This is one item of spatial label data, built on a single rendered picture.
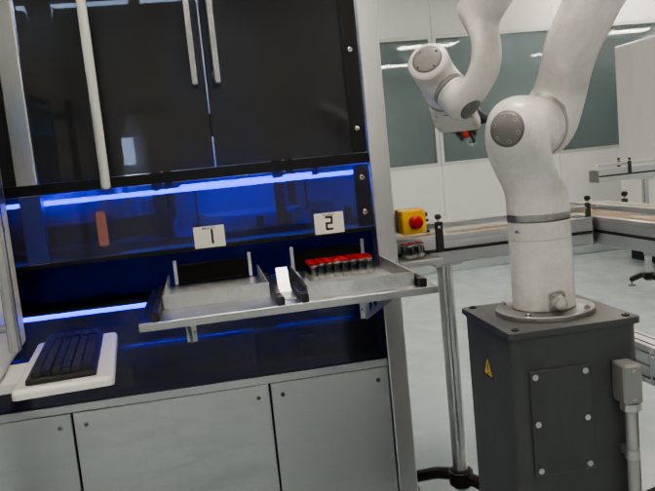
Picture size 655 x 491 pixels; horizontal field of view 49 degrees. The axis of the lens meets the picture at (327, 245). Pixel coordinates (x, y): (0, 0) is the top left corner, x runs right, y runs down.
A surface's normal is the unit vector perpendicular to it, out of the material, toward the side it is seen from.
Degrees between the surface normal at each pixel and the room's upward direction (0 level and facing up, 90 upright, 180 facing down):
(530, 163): 129
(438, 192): 90
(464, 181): 90
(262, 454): 90
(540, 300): 90
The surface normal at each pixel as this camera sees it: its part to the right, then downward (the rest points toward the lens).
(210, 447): 0.18, 0.10
